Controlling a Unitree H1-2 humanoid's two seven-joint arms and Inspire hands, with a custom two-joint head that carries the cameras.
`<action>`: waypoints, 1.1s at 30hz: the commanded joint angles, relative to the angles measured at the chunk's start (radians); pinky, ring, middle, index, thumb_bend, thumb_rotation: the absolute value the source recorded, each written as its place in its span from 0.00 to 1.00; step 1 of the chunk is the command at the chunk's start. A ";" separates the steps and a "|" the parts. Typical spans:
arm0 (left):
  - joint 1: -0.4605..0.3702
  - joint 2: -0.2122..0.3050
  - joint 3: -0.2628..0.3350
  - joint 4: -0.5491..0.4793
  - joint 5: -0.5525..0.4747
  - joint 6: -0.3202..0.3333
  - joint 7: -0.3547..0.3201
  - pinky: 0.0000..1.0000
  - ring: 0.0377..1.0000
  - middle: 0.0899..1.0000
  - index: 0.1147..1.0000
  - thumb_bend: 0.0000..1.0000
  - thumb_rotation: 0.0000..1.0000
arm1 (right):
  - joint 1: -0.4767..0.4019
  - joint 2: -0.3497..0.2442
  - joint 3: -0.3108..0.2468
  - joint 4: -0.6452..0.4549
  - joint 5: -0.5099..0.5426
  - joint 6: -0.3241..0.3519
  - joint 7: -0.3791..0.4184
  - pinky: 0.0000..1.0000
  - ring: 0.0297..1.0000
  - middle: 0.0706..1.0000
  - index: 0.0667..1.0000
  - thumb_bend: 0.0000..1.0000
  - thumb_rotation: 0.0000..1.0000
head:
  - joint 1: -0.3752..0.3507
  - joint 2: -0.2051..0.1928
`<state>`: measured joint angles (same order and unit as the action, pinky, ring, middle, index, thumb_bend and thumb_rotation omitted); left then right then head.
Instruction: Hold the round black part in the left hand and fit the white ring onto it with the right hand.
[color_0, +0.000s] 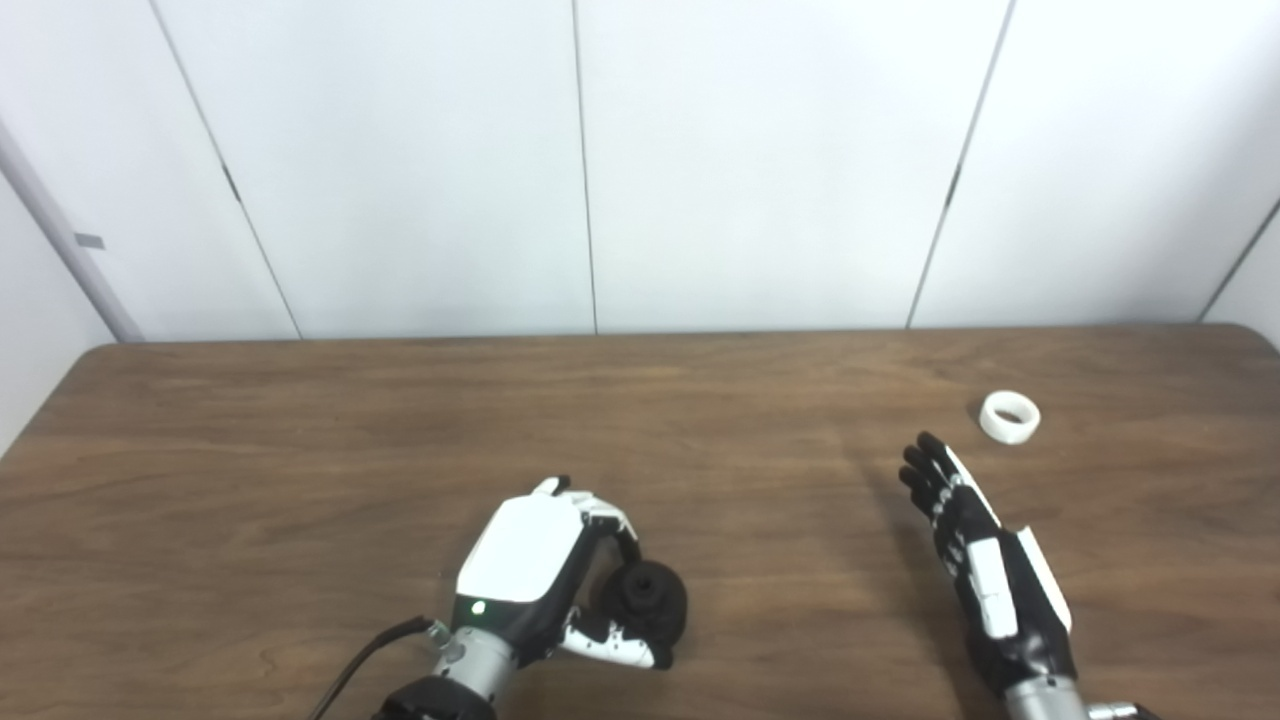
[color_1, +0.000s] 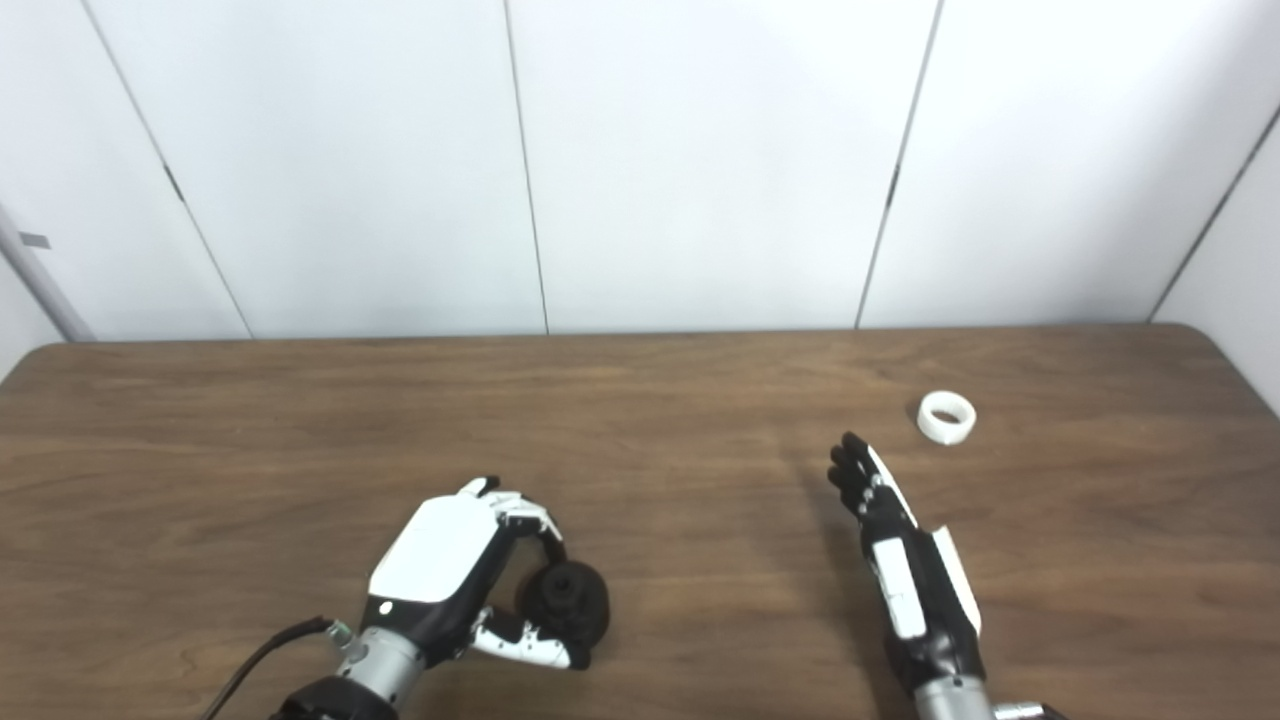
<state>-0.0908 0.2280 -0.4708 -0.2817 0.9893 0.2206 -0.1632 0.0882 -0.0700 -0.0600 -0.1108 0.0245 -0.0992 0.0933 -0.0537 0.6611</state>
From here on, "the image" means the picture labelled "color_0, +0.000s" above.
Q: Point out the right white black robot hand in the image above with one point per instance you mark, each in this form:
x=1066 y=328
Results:
x=1030 y=640

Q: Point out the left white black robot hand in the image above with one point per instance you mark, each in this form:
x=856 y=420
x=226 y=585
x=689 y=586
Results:
x=520 y=550

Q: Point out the round black part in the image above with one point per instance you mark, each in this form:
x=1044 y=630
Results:
x=650 y=600

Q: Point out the grey tape label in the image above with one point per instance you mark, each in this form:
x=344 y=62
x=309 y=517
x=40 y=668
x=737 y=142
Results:
x=90 y=241

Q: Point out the grey corner pole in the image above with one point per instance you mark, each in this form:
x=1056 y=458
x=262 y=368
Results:
x=70 y=235

